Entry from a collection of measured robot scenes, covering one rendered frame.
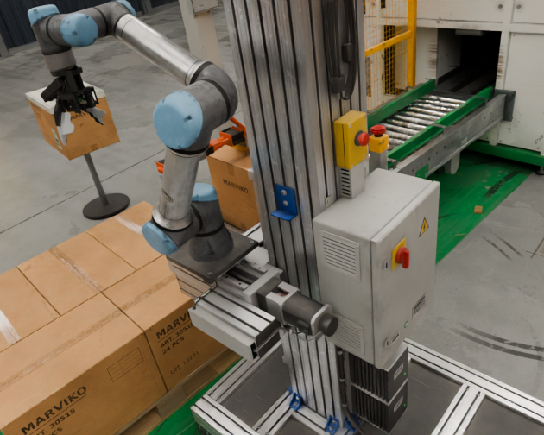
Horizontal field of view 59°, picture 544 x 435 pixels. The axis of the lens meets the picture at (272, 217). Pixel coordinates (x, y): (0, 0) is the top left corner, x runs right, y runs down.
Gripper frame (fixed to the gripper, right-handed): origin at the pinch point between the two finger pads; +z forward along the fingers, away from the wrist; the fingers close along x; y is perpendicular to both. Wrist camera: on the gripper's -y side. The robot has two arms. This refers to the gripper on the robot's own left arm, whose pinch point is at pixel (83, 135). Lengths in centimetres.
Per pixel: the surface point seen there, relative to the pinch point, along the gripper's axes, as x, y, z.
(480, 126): 252, 78, 98
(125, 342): -3, -18, 92
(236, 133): 84, -7, 37
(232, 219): 84, -19, 87
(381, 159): 111, 53, 57
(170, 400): 5, -15, 138
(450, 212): 211, 69, 146
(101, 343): -7, -28, 92
